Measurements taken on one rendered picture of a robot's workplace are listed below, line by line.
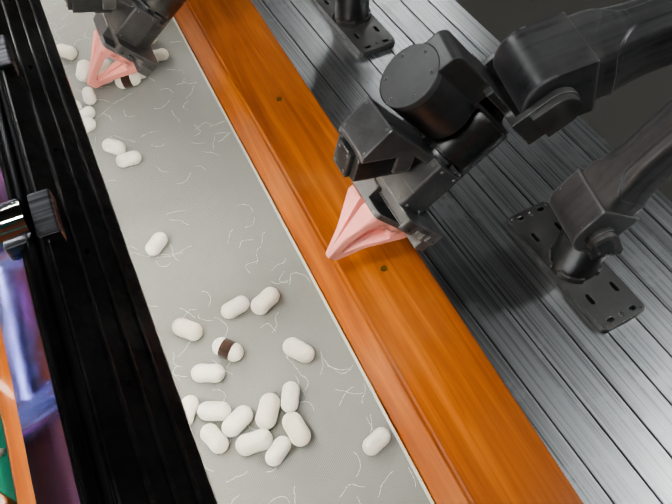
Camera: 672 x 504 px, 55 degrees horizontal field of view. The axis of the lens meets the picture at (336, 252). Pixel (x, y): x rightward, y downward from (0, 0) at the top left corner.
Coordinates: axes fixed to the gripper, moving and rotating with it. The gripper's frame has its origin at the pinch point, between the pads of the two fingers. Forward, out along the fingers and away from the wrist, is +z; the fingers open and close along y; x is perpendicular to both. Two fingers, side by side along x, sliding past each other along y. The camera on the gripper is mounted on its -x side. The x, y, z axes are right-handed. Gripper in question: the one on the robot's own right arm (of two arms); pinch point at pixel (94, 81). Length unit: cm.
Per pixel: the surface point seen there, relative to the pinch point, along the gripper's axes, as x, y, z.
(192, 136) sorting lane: 7.9, 14.5, -6.2
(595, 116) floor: 145, -19, -53
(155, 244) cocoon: 0.3, 31.8, 0.0
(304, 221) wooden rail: 11.6, 36.0, -13.5
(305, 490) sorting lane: 5, 65, -3
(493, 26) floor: 142, -69, -50
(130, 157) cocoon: 0.9, 16.6, -0.6
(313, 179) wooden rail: 13.4, 30.8, -16.5
